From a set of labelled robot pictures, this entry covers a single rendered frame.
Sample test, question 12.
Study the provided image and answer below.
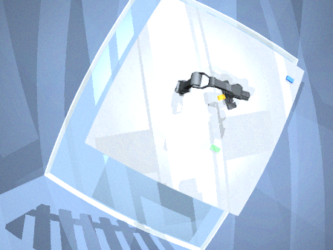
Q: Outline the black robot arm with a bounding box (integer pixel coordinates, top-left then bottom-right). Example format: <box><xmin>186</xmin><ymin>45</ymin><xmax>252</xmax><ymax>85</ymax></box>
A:
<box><xmin>175</xmin><ymin>71</ymin><xmax>250</xmax><ymax>100</ymax></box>

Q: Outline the yellow bar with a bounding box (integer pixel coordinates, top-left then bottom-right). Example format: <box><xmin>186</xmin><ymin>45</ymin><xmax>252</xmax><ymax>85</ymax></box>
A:
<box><xmin>217</xmin><ymin>94</ymin><xmax>226</xmax><ymax>100</ymax></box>

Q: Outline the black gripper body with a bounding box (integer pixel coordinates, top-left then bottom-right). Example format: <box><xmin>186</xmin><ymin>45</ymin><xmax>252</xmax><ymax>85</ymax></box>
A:
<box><xmin>223</xmin><ymin>80</ymin><xmax>237</xmax><ymax>110</ymax></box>

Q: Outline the small blue block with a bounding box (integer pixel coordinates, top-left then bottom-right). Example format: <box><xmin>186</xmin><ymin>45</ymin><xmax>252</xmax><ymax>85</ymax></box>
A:
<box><xmin>286</xmin><ymin>76</ymin><xmax>294</xmax><ymax>83</ymax></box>

